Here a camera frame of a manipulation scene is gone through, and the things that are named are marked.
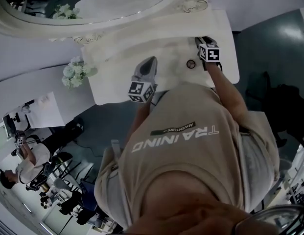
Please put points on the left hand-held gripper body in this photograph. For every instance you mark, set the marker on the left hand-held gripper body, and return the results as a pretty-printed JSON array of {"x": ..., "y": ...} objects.
[{"x": 139, "y": 89}]

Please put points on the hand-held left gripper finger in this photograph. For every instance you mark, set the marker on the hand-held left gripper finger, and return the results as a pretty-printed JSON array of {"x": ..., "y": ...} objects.
[
  {"x": 155, "y": 70},
  {"x": 137, "y": 70}
]

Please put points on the white flower bouquet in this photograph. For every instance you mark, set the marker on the white flower bouquet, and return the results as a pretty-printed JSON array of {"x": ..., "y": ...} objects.
[{"x": 73, "y": 75}]

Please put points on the black mesh office chair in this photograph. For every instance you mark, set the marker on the black mesh office chair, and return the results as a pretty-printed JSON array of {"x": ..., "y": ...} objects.
[{"x": 61, "y": 157}]

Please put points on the blue chair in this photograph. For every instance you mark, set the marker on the blue chair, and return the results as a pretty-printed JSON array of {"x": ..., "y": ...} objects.
[{"x": 89, "y": 195}]

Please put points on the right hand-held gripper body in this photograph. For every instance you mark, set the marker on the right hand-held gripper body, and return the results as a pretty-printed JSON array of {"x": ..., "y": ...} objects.
[{"x": 211, "y": 54}]

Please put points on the white ornate dressing table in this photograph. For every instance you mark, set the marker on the white ornate dressing table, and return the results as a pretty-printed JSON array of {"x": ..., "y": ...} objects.
[{"x": 110, "y": 82}]

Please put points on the person's eyeglasses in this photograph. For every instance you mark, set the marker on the person's eyeglasses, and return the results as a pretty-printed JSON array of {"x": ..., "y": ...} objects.
[{"x": 284, "y": 218}]

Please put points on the small round dark object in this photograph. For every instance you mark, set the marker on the small round dark object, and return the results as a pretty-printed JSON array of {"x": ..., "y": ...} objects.
[{"x": 191, "y": 64}]

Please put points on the oval mirror with ornate frame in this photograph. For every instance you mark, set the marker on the oval mirror with ornate frame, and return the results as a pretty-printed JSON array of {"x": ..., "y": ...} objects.
[{"x": 93, "y": 28}]

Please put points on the person's right forearm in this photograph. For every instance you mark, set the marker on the person's right forearm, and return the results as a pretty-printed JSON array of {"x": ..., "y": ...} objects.
[{"x": 227, "y": 94}]

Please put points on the person's chin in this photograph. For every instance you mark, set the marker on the person's chin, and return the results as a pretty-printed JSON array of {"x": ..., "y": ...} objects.
[{"x": 191, "y": 217}]

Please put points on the person's left forearm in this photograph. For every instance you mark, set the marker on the person's left forearm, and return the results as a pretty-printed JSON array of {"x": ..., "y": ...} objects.
[{"x": 140, "y": 116}]

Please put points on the person's beige shirt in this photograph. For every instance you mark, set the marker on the person's beige shirt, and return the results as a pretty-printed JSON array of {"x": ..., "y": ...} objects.
[{"x": 191, "y": 160}]

